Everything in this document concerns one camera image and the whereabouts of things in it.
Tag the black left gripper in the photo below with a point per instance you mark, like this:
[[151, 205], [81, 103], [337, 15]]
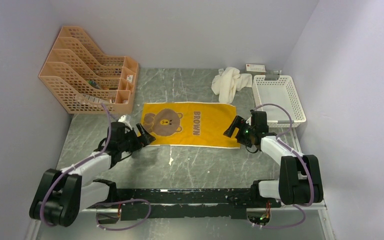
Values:
[[145, 137]]

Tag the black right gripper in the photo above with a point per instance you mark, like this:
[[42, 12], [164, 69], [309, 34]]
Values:
[[238, 122]]

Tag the yellow brown bear towel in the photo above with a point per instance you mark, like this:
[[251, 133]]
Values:
[[189, 124]]

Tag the white terry towel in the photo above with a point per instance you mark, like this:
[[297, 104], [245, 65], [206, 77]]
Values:
[[226, 85]]

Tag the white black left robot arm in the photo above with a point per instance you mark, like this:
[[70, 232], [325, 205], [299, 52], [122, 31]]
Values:
[[62, 194]]

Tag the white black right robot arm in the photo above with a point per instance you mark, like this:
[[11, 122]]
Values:
[[299, 181]]

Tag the white perforated plastic basket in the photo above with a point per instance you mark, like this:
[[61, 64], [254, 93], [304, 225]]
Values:
[[279, 90]]

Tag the white red small box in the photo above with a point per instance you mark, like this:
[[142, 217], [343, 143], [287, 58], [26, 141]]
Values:
[[255, 68]]

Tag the orange plastic file organizer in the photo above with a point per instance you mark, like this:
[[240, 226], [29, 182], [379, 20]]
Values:
[[82, 77]]

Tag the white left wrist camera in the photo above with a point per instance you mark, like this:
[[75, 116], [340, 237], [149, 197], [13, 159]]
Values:
[[126, 119]]

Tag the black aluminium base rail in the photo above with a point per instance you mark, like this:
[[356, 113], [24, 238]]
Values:
[[187, 203]]

